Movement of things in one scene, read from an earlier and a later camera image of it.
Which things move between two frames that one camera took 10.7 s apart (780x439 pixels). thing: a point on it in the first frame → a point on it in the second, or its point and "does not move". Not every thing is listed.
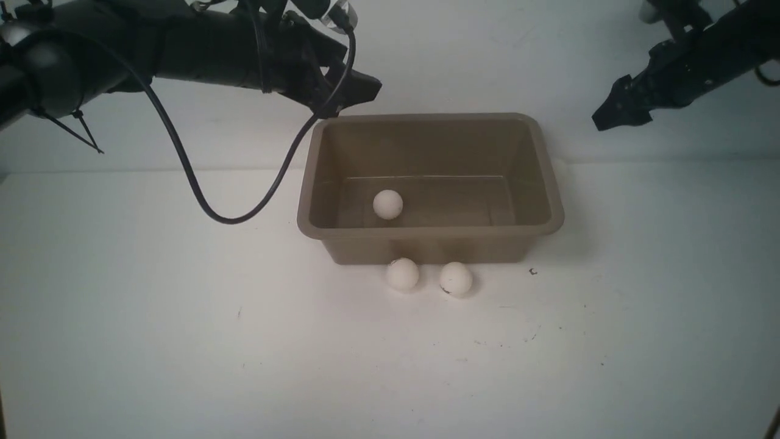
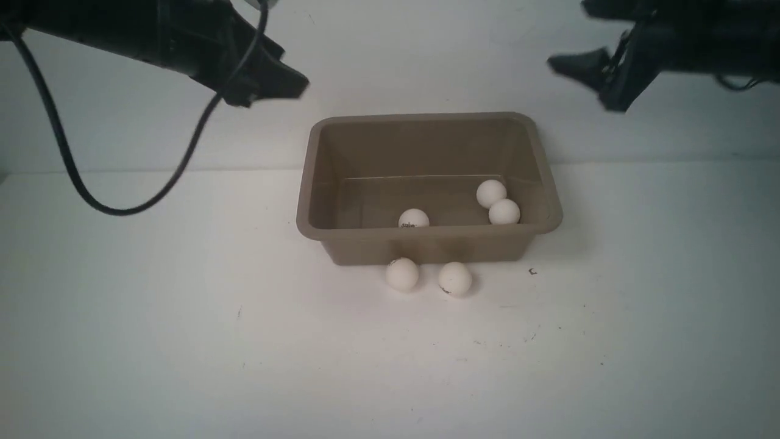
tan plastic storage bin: (475, 187) does not move
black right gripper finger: (624, 107) → (592, 67)
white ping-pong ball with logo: (387, 203) → (413, 217)
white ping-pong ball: (403, 275) does not move
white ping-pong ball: (456, 279) does not move
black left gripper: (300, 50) → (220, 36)
